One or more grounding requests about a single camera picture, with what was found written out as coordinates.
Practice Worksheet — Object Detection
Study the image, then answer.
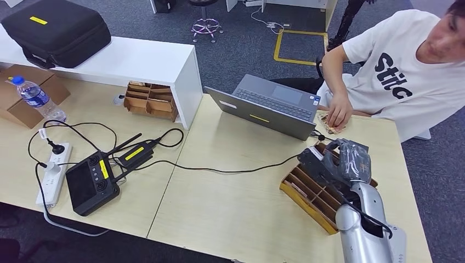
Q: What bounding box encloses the person's right hand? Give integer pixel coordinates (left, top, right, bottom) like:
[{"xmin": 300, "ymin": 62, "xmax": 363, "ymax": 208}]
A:
[{"xmin": 326, "ymin": 92, "xmax": 354, "ymax": 129}]

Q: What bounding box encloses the black charger cable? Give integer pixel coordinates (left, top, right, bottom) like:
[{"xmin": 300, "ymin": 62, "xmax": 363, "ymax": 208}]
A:
[{"xmin": 34, "ymin": 162, "xmax": 50, "ymax": 218}]

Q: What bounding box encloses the black carrying case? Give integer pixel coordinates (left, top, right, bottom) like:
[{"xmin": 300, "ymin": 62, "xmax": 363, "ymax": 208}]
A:
[{"xmin": 1, "ymin": 0, "xmax": 112, "ymax": 70}]

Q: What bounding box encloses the black stand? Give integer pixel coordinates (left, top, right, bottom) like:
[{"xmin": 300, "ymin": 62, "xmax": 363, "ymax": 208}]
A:
[{"xmin": 327, "ymin": 0, "xmax": 377, "ymax": 52}]

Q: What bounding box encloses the yellow floor tape square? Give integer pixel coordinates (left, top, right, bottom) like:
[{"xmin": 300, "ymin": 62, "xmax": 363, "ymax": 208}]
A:
[{"xmin": 272, "ymin": 30, "xmax": 328, "ymax": 68}]

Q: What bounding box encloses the white power strip cord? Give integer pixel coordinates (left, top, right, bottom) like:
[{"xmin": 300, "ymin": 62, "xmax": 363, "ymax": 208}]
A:
[{"xmin": 43, "ymin": 206, "xmax": 110, "ymax": 238}]

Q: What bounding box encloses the black office chair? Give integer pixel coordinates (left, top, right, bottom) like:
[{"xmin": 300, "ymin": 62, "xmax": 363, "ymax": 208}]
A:
[{"xmin": 315, "ymin": 56, "xmax": 366, "ymax": 79}]

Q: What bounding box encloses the grey laptop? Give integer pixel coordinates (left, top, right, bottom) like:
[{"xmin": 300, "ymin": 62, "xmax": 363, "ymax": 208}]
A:
[{"xmin": 204, "ymin": 74, "xmax": 321, "ymax": 141}]

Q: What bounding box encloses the long black power cable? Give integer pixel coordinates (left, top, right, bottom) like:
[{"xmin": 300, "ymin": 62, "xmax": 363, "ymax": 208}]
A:
[{"xmin": 109, "ymin": 128, "xmax": 302, "ymax": 174}]

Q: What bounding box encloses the white floor cable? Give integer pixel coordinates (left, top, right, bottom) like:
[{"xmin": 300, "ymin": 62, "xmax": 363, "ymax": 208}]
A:
[{"xmin": 249, "ymin": 6, "xmax": 291, "ymax": 36}]

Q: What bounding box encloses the brown cardboard card organizer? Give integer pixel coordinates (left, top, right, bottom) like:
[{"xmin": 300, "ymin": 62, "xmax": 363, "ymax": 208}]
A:
[{"xmin": 279, "ymin": 141, "xmax": 378, "ymax": 236}]

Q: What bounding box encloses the black plug cable with tag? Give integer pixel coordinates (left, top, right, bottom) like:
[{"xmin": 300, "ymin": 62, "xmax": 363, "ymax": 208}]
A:
[{"xmin": 27, "ymin": 119, "xmax": 119, "ymax": 167}]

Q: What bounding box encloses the black computer tower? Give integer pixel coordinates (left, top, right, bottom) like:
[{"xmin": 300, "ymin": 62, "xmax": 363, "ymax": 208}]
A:
[{"xmin": 150, "ymin": 0, "xmax": 176, "ymax": 14}]

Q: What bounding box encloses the brown cardboard box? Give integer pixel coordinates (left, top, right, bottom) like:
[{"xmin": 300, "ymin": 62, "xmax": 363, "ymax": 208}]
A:
[{"xmin": 0, "ymin": 64, "xmax": 71, "ymax": 130}]

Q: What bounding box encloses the black remote controller with screen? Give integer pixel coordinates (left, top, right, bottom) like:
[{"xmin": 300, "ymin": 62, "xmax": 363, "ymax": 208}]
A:
[{"xmin": 65, "ymin": 133, "xmax": 146, "ymax": 217}]

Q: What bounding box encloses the black power adapter yellow sticker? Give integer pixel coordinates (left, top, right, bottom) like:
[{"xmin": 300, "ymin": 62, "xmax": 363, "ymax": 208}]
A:
[{"xmin": 118, "ymin": 140, "xmax": 155, "ymax": 169}]

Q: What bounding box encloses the white cabinet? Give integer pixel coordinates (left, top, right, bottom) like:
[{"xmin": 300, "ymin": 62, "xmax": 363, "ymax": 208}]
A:
[{"xmin": 225, "ymin": 0, "xmax": 338, "ymax": 32}]

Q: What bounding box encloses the white power strip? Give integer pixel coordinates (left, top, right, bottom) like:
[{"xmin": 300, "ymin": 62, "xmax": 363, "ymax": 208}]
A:
[{"xmin": 35, "ymin": 141, "xmax": 73, "ymax": 208}]

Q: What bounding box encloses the person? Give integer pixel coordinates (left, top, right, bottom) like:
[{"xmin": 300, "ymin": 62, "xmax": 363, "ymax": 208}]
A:
[{"xmin": 270, "ymin": 0, "xmax": 465, "ymax": 143}]

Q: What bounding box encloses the clear water bottle blue cap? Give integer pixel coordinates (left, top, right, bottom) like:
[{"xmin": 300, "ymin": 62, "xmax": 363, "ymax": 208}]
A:
[{"xmin": 8, "ymin": 76, "xmax": 67, "ymax": 123}]

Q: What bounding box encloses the brown cardboard divider tray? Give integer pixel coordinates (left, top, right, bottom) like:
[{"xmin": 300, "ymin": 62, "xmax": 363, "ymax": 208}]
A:
[{"xmin": 123, "ymin": 81, "xmax": 179, "ymax": 123}]

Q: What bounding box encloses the white desk shelf riser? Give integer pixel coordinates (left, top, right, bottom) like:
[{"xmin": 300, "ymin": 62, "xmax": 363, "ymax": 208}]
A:
[{"xmin": 0, "ymin": 24, "xmax": 203, "ymax": 130}]

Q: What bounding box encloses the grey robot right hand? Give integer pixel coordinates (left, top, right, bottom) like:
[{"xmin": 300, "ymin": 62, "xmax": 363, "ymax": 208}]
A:
[{"xmin": 323, "ymin": 139, "xmax": 372, "ymax": 184}]

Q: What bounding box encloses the black card reader cable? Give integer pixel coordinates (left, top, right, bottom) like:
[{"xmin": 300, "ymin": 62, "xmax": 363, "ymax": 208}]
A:
[{"xmin": 311, "ymin": 130, "xmax": 335, "ymax": 143}]

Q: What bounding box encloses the chrome stool base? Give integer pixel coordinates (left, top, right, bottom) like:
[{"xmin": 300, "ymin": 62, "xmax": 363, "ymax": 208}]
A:
[{"xmin": 186, "ymin": 0, "xmax": 224, "ymax": 44}]

